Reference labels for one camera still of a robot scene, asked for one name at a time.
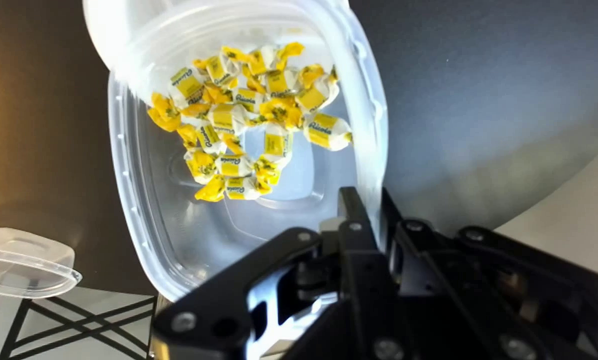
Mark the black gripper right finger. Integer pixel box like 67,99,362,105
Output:
380,189,598,360

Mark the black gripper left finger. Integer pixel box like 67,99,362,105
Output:
152,187,414,360

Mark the yellow candy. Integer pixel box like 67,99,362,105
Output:
212,153,253,180
175,123,223,157
220,45,267,77
260,124,294,162
222,172,273,202
202,52,242,90
200,83,234,109
205,103,247,133
191,174,228,204
249,153,283,192
232,84,263,117
302,111,355,155
260,64,298,96
294,64,342,115
182,149,220,187
256,95,305,133
169,64,208,107
272,40,308,71
143,93,183,134

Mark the clear plastic food container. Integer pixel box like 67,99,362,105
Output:
105,0,390,304

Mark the white ceramic bowl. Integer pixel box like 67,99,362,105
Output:
79,0,344,89

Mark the clear drinking glass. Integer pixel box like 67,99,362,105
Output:
0,227,83,302

